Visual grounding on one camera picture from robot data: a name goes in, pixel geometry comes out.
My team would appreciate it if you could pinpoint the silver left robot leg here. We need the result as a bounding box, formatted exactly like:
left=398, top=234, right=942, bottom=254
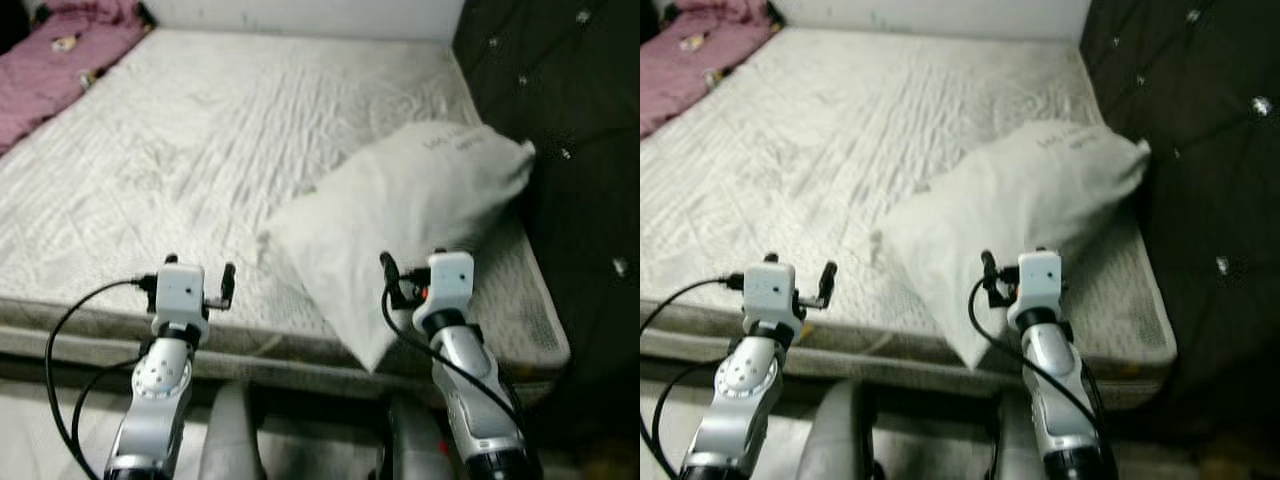
left=196, top=378, right=269, bottom=480
left=798, top=378, right=873, bottom=480

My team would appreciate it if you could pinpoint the silver right robot leg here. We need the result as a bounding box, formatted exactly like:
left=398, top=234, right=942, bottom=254
left=378, top=392, right=459, bottom=480
left=988, top=392, right=1043, bottom=480

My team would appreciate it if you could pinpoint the purple cartoon print blanket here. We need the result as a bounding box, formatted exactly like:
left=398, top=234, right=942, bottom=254
left=0, top=0, right=153, bottom=158
left=640, top=0, right=783, bottom=141

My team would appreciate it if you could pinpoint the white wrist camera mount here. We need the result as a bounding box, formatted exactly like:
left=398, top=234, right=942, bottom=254
left=150, top=262, right=213, bottom=343
left=740, top=260, right=805, bottom=339
left=1003, top=249, right=1065, bottom=333
left=410, top=250, right=477, bottom=333

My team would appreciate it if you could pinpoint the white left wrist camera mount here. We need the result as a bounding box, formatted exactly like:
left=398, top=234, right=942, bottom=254
left=740, top=260, right=805, bottom=339
left=150, top=262, right=213, bottom=343

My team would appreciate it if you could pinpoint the short black left arm cable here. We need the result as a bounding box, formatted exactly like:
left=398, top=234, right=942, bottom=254
left=640, top=354, right=734, bottom=480
left=68, top=354, right=149, bottom=456

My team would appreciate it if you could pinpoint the silver robot leg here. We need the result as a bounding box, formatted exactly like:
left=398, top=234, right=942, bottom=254
left=988, top=392, right=1043, bottom=480
left=196, top=378, right=269, bottom=480
left=798, top=378, right=873, bottom=480
left=378, top=392, right=459, bottom=480

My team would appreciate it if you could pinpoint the white pillow with black lettering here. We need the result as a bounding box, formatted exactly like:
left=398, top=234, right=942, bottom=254
left=870, top=120, right=1155, bottom=373
left=256, top=120, right=538, bottom=375

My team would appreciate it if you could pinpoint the grey patterned quilted mattress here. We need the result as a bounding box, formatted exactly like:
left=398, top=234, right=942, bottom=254
left=0, top=28, right=573, bottom=389
left=640, top=28, right=1181, bottom=389

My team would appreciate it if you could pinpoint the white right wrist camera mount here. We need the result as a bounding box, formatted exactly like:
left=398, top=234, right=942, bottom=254
left=410, top=250, right=477, bottom=333
left=1003, top=249, right=1065, bottom=333

